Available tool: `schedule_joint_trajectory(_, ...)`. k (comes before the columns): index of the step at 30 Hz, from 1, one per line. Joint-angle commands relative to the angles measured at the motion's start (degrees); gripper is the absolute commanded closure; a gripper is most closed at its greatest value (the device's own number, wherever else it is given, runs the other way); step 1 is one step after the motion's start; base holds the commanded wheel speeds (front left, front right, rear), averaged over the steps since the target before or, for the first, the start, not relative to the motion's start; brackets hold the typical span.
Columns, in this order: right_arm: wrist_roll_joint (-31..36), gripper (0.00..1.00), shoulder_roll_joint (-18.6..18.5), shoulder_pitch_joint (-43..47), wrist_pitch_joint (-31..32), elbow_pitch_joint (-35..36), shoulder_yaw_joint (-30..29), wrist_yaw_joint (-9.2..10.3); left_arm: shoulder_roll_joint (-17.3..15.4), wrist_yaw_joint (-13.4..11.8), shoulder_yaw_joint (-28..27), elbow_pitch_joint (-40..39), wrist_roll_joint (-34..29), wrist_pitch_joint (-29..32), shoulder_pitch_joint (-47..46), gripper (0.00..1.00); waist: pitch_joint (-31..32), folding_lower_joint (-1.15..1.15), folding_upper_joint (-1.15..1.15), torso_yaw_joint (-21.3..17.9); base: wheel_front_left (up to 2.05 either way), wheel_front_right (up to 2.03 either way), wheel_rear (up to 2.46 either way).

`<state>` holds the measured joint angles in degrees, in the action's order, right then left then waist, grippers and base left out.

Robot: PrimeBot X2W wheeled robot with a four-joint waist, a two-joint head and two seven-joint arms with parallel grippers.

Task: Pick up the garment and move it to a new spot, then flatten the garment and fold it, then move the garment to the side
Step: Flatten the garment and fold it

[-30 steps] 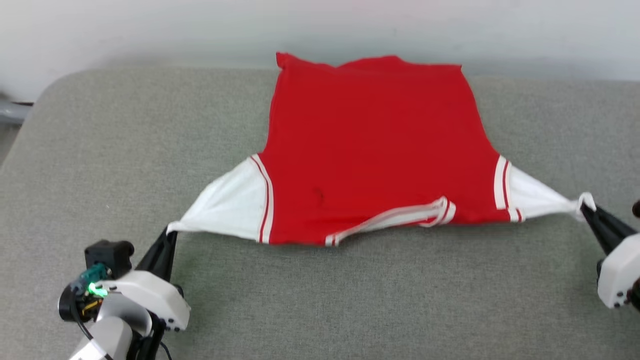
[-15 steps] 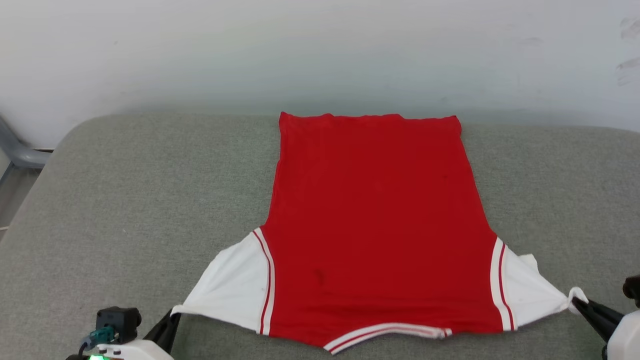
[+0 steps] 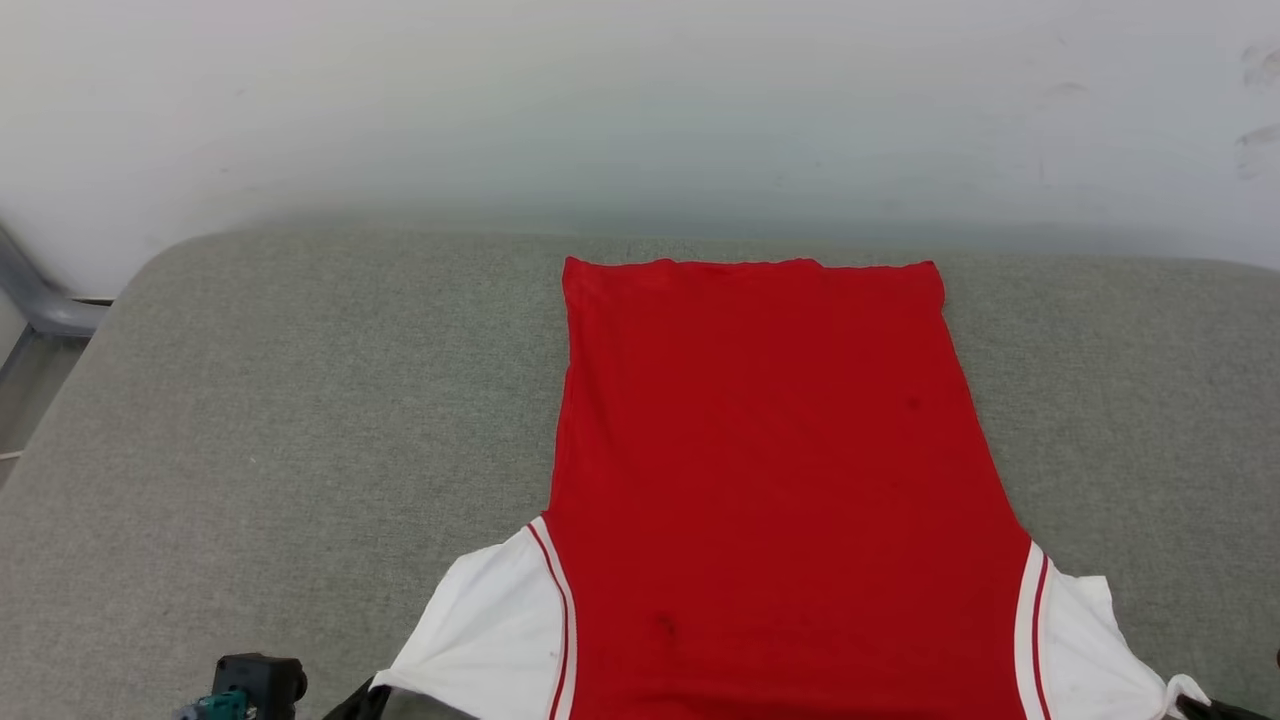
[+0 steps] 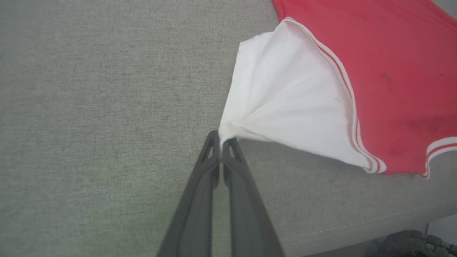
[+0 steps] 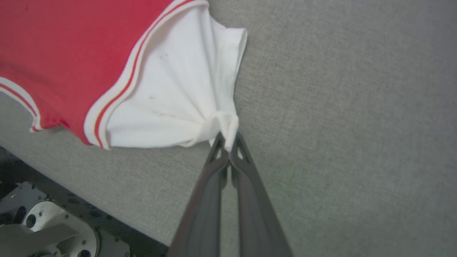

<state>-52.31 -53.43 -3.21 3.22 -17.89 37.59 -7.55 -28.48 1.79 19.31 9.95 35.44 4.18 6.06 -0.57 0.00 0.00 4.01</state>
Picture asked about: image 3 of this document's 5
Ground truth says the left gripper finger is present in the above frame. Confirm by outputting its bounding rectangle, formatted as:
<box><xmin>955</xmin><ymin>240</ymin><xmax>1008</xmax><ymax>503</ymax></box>
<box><xmin>322</xmin><ymin>678</ymin><xmax>394</xmax><ymax>720</ymax></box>

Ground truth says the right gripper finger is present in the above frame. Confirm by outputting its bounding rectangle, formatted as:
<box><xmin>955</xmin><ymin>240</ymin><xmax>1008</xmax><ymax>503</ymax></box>
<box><xmin>1175</xmin><ymin>696</ymin><xmax>1273</xmax><ymax>720</ymax></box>

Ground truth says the red and white jersey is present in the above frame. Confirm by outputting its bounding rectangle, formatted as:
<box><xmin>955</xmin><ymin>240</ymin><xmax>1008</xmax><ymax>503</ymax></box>
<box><xmin>370</xmin><ymin>256</ymin><xmax>1213</xmax><ymax>720</ymax></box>

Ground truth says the grey fabric sofa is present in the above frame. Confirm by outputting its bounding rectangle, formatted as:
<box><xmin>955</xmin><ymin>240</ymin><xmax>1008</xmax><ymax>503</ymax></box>
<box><xmin>0</xmin><ymin>228</ymin><xmax>1280</xmax><ymax>720</ymax></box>

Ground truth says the grey metal pipe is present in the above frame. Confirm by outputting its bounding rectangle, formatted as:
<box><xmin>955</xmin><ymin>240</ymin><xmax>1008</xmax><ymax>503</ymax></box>
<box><xmin>0</xmin><ymin>225</ymin><xmax>113</xmax><ymax>341</ymax></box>

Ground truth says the grey metal floor rail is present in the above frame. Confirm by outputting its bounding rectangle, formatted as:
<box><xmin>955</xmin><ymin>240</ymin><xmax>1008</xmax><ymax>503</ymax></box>
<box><xmin>0</xmin><ymin>333</ymin><xmax>43</xmax><ymax>383</ymax></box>

